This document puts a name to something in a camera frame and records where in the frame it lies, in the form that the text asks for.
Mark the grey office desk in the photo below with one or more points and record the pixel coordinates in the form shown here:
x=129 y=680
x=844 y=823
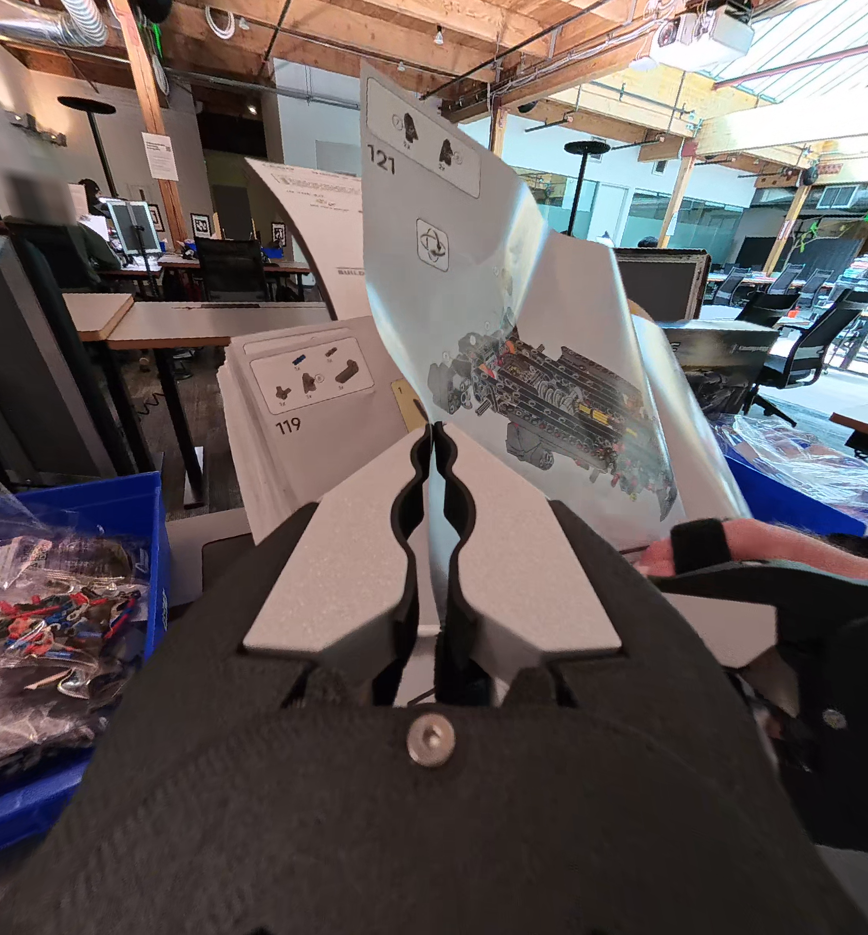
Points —
x=185 y=321

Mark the blue bin with lego bags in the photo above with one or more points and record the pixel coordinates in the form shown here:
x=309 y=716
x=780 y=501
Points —
x=134 y=511

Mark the lego instruction booklet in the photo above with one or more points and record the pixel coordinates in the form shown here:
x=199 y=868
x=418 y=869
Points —
x=478 y=256

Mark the silver air duct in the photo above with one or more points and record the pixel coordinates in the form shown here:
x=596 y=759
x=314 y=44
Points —
x=76 y=14

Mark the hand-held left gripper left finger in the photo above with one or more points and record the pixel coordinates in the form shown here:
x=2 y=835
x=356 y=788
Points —
x=332 y=577

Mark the person's right hand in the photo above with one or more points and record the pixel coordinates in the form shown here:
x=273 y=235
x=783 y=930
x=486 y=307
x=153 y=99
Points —
x=777 y=548

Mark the black office chair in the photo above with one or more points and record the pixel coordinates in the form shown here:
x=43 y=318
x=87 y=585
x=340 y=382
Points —
x=229 y=270
x=814 y=343

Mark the clear plastic bags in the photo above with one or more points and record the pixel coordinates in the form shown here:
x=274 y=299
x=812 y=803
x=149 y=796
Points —
x=821 y=460

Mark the white ceiling projector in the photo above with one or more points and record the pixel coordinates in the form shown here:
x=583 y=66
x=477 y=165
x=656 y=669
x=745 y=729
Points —
x=704 y=36

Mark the lego set box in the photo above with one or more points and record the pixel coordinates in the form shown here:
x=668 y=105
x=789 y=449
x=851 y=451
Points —
x=726 y=365

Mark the bags of lego pieces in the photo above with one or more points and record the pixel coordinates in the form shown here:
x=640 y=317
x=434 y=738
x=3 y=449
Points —
x=47 y=621

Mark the tablet on stand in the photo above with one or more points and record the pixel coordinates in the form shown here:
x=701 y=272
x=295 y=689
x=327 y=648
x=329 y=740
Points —
x=133 y=223

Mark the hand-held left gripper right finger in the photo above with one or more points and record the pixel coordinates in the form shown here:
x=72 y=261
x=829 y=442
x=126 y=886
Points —
x=536 y=584

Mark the black floor lamp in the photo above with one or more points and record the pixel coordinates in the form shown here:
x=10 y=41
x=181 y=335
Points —
x=586 y=147
x=87 y=106

